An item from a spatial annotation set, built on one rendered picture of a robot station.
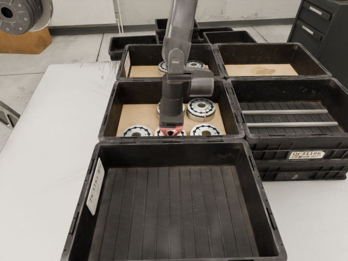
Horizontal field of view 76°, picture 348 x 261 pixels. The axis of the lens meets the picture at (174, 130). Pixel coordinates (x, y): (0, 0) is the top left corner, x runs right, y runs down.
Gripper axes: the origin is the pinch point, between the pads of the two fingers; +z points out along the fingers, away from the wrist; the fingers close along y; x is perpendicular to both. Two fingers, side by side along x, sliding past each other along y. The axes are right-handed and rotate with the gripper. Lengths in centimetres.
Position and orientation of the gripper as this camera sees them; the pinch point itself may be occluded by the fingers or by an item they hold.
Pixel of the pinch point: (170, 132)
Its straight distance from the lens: 69.0
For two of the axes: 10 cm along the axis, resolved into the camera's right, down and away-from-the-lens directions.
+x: -10.0, -0.3, -0.6
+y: -0.2, -7.0, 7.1
